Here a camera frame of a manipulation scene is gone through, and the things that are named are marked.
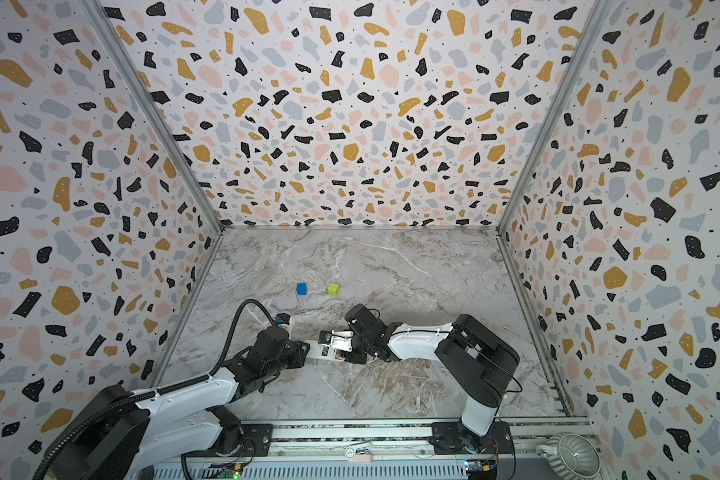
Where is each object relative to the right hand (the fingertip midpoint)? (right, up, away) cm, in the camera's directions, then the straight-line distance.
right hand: (335, 339), depth 87 cm
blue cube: (-14, +13, +15) cm, 25 cm away
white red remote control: (-5, -4, 0) cm, 6 cm away
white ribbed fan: (+60, -24, -15) cm, 66 cm away
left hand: (-7, -1, -1) cm, 8 cm away
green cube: (-3, +13, +13) cm, 19 cm away
